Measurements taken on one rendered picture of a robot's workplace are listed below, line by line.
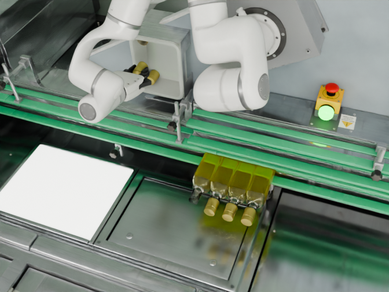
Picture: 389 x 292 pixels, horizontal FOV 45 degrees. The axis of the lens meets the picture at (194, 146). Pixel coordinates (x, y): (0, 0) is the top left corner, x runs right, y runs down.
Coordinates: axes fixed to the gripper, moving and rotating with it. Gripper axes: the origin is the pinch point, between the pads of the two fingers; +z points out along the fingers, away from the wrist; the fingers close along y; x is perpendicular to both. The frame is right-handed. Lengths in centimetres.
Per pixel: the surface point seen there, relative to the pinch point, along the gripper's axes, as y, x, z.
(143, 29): -3.2, 9.8, 10.4
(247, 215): 42, -30, -16
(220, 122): 26.2, -12.9, 3.6
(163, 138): 7.6, -22.7, 2.2
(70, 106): -30.8, -21.8, 6.4
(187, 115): 13.7, -15.5, 7.9
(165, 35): 4.6, 9.5, 9.4
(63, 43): -70, -22, 60
